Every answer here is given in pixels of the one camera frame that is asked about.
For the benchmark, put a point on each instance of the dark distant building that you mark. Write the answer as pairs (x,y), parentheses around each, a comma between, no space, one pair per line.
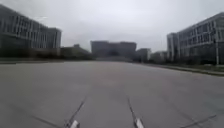
(113,49)

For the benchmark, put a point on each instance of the grey concrete slab pavement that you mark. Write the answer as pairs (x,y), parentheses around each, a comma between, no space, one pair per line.
(106,90)

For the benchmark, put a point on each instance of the small pale distant building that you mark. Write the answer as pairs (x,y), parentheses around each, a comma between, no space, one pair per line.
(144,54)

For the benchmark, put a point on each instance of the low dark building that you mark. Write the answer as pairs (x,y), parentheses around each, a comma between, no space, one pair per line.
(75,52)

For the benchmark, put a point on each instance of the robot's own part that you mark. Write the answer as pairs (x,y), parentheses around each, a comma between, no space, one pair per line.
(138,123)
(74,124)

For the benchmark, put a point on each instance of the grey multi-storey building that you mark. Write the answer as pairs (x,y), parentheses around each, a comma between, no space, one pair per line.
(200,41)

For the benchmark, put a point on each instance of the long dark windowed building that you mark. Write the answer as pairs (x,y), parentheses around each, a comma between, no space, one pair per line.
(23,35)

